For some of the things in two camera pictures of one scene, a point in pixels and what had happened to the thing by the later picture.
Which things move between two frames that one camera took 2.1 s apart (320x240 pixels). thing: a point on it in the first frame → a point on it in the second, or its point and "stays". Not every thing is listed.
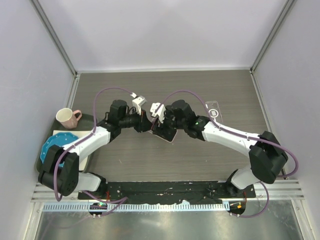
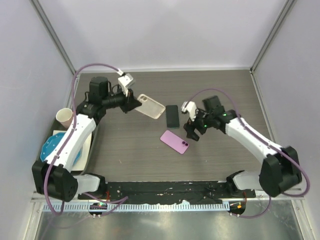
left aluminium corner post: x=54 y=35 stays
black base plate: x=149 y=192 stays
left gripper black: x=143 y=124 → x=130 y=103
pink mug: x=67 y=118 stays
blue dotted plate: x=60 y=139 stays
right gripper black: x=159 y=130 → x=190 y=128
